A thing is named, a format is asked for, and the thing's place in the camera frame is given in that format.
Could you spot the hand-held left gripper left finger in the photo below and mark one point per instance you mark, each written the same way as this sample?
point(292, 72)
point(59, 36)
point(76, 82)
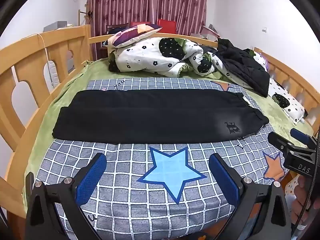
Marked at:
point(91, 177)

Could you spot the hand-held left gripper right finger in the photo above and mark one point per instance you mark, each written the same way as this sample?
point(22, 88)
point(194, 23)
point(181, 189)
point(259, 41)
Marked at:
point(225, 180)

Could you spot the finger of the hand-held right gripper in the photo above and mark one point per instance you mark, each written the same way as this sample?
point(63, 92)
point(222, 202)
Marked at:
point(300, 135)
point(277, 140)

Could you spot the black pants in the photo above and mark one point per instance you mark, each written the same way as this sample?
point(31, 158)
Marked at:
point(150, 120)

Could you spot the person's right hand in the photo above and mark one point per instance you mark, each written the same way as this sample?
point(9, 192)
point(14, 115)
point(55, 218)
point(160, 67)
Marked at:
point(301, 200)

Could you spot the white floral pillow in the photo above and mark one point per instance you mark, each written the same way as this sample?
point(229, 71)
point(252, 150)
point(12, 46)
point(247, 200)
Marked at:
point(287, 100)

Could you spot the grey checked star blanket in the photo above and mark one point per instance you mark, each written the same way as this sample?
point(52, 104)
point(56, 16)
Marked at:
point(125, 205)

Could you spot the black jacket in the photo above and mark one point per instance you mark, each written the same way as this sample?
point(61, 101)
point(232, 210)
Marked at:
point(240, 65)

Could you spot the green bed sheet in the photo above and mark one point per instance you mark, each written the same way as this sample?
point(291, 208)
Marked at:
point(100, 70)

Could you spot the white power strip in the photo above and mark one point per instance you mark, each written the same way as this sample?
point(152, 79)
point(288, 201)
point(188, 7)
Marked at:
point(53, 72)

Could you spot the pink paper bag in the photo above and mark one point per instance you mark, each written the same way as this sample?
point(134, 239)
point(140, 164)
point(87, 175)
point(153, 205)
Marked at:
point(208, 32)

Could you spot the white floral quilt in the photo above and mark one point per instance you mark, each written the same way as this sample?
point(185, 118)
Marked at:
point(150, 57)

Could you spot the patchwork pillow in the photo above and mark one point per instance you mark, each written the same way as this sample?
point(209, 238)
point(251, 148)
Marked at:
point(130, 36)

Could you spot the grey box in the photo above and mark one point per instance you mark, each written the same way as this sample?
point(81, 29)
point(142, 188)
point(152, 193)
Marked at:
point(57, 26)

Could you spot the red chair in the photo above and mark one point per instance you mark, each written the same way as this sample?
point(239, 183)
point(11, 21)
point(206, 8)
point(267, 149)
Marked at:
point(167, 25)

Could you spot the wooden coat rack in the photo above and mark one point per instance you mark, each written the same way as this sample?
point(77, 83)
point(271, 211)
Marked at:
point(80, 17)

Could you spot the maroon floral curtain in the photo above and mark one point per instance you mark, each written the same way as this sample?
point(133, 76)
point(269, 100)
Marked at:
point(150, 2)

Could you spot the wooden bed frame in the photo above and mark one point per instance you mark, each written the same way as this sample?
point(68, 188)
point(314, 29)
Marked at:
point(27, 55)

